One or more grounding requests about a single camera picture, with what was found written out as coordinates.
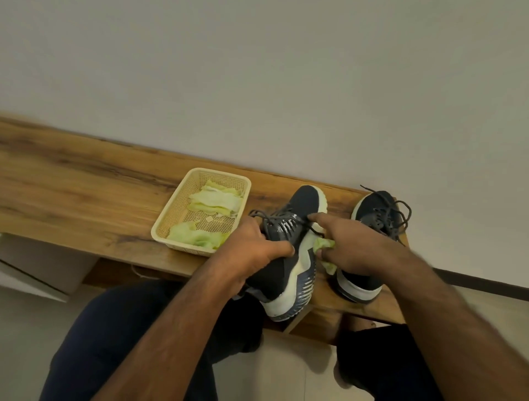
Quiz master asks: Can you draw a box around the person's right forearm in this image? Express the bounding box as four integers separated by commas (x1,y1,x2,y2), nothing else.
388,252,529,401

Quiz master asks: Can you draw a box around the dark sneaker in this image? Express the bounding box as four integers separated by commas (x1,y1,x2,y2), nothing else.
233,185,328,322
332,189,412,305

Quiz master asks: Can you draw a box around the grey shoelace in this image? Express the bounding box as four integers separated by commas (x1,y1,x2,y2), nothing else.
247,208,325,240
359,185,413,242

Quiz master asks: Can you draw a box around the person's right hand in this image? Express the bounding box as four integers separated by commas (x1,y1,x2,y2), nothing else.
307,212,418,290

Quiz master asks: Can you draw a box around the cream plastic mesh basket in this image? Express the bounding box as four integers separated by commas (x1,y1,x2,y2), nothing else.
150,167,252,258

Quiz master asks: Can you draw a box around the thin white cord loop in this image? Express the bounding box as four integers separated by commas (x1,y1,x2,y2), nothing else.
131,264,160,281

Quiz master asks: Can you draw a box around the person's left hand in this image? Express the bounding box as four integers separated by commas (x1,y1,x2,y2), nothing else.
214,216,296,290

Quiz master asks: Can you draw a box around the dark baseboard strip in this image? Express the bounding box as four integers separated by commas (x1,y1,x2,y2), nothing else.
431,267,529,302

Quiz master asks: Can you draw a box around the person's left forearm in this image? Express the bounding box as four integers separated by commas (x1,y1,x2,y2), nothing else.
90,264,247,401

